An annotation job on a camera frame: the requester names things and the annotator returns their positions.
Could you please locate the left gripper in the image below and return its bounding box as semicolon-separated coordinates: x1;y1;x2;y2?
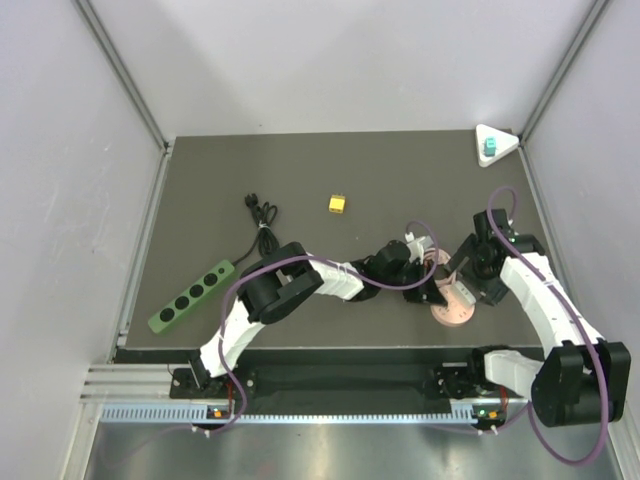
379;258;446;306

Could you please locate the white plug adapter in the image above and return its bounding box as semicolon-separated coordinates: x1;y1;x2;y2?
451;281;476;309

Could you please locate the pink round socket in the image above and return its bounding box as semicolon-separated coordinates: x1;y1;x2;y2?
430;282;475;327

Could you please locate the yellow plug adapter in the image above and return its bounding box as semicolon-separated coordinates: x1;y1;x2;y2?
328;194;346;214

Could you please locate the green power strip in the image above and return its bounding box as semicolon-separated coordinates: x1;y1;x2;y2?
147;260;236;335

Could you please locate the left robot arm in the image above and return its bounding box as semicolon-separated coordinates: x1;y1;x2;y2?
189;236;447;397

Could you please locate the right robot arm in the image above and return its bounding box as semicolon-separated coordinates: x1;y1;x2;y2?
445;209;631;427

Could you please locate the teal plug adapter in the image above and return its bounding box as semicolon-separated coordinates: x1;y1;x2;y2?
483;136;497;157

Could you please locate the white triangular socket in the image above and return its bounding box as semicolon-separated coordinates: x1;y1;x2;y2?
475;124;520;168

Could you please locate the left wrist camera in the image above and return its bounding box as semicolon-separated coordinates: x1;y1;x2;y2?
405;232;434;263

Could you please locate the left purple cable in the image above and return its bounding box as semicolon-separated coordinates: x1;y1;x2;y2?
219;220;441;434

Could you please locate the black power cord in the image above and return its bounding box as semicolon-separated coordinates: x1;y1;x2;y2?
231;192;281;266

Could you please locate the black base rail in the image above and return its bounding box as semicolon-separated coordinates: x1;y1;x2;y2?
169;347;501;401

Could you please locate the grey cable duct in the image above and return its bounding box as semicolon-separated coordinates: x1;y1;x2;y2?
101;403;501;425

